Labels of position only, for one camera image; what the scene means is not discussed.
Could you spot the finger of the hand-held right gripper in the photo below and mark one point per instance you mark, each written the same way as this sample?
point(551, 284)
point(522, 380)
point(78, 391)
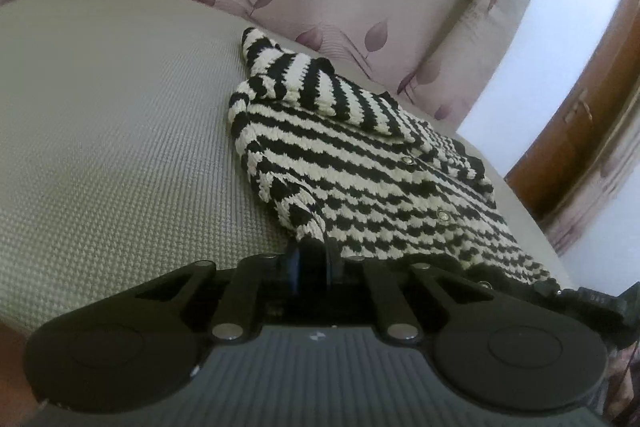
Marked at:
point(555, 293)

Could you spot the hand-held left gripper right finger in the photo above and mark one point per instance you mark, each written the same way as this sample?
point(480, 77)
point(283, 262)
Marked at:
point(327, 268)

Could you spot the black and cream striped knit sweater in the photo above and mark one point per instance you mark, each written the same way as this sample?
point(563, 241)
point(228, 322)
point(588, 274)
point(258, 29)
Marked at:
point(350, 167)

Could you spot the brown wooden door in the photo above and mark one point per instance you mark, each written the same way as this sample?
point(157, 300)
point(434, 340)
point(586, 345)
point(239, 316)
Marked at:
point(575, 147)

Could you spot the grey textured mat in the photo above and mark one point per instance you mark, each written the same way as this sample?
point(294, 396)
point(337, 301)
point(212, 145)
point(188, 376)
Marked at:
point(125, 132)

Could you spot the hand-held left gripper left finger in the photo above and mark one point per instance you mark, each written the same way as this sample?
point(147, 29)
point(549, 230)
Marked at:
point(295, 269)

